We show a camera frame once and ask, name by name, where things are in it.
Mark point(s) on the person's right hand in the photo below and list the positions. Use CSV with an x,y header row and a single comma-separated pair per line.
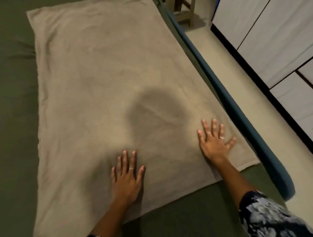
x,y
215,149

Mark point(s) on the person's left hand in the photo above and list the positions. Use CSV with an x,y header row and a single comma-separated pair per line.
x,y
126,188

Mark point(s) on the person's left little finger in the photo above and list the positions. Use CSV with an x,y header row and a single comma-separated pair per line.
x,y
114,174

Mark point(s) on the person's right little finger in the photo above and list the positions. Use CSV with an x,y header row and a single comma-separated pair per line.
x,y
230,142

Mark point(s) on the person's left thumb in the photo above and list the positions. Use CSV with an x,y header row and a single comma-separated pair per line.
x,y
140,173

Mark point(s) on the person's left middle finger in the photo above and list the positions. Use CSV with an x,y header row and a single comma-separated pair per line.
x,y
125,162

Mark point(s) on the person's right middle finger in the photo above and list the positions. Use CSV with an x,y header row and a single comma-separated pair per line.
x,y
214,128

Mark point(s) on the person's right thumb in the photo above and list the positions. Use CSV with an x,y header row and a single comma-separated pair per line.
x,y
201,139

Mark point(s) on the beige towel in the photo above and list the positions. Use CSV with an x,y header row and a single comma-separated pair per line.
x,y
102,73

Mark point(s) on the person's right forearm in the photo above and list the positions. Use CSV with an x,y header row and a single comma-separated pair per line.
x,y
231,178

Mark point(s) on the person's left forearm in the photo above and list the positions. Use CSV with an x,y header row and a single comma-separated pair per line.
x,y
113,219

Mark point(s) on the blue mattress edge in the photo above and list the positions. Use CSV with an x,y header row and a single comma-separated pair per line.
x,y
244,114

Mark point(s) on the dark floral sleeve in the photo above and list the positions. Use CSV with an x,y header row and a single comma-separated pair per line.
x,y
266,217

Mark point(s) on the white wardrobe with black trim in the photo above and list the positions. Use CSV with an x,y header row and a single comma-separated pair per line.
x,y
269,36

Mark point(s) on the olive green bed sheet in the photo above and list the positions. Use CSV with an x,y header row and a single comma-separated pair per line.
x,y
14,122

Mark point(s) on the wooden stool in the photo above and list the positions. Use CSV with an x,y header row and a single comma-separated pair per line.
x,y
185,14

